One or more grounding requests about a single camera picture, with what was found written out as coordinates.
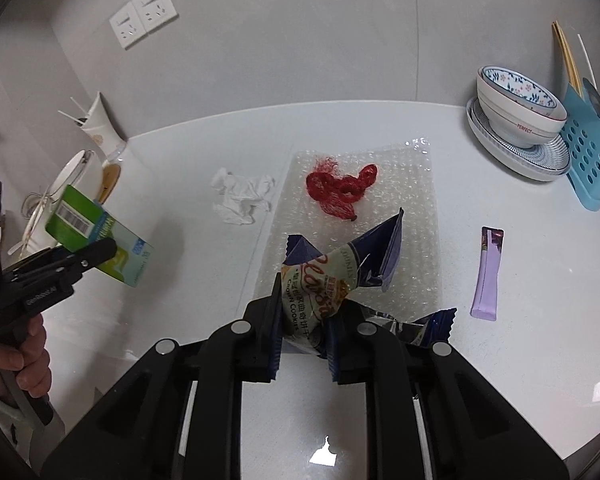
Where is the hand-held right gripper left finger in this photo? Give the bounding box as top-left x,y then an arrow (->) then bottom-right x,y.
40,297 -> 286,480

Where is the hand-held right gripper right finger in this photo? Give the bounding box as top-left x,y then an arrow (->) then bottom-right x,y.
326,300 -> 571,480

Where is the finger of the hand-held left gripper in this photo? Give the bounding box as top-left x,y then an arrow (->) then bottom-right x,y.
2,236 -> 119,287

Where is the green carton box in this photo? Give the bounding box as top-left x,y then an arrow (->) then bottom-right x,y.
45,184 -> 155,288

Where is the blue cookie wrapper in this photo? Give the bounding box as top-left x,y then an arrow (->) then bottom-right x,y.
279,207 -> 457,361

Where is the purple sachet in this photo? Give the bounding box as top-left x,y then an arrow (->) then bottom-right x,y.
470,226 -> 505,320

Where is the clear bubble wrap sheet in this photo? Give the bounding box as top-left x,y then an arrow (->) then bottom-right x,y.
252,137 -> 441,356

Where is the person's left hand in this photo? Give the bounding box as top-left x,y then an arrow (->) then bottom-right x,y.
0,317 -> 52,398

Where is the small white bowl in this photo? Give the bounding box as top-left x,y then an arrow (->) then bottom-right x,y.
19,190 -> 56,256

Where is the round wooden coaster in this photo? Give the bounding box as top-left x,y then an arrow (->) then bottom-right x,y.
97,162 -> 122,206

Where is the large white bowl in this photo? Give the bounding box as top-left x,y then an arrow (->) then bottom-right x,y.
45,149 -> 96,211

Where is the white tapered cup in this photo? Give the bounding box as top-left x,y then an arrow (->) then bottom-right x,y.
80,91 -> 127,161

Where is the crumpled white tissue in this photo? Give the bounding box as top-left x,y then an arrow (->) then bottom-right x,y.
210,166 -> 276,226

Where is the red mesh net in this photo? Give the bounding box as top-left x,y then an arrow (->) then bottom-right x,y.
305,157 -> 379,222

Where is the blue striped plate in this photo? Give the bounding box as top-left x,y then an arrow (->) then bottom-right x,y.
466,97 -> 572,182

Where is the white bowl red rim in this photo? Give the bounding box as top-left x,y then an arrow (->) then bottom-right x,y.
476,72 -> 568,150

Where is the blue perforated utensil holder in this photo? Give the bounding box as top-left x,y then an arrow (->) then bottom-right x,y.
560,85 -> 600,211

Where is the blue floral bowl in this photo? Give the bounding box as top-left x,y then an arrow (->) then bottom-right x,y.
481,65 -> 556,111

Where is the grey spoon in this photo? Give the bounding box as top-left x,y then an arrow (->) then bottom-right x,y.
582,77 -> 600,117

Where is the wooden chopsticks bundle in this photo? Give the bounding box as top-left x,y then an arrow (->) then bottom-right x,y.
551,21 -> 583,97

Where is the white plastic stick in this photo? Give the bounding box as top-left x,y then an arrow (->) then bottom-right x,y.
577,34 -> 599,86

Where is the white wall socket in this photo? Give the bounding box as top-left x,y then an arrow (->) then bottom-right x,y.
109,2 -> 146,51
132,0 -> 177,28

